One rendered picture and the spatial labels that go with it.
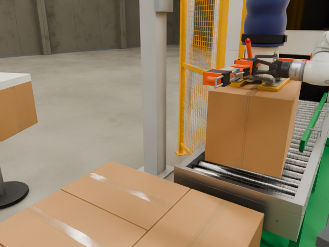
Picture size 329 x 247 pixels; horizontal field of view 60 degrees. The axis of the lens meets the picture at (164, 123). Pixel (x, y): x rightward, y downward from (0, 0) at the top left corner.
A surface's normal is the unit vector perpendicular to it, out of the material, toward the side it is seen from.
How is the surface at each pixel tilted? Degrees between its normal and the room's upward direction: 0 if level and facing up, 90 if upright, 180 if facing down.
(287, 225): 90
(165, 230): 0
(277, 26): 92
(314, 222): 0
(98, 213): 0
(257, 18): 74
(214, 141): 90
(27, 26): 90
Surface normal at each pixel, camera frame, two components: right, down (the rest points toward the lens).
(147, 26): -0.54, 0.29
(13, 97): 0.98, 0.07
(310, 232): 0.00, -0.94
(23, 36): 0.67, 0.26
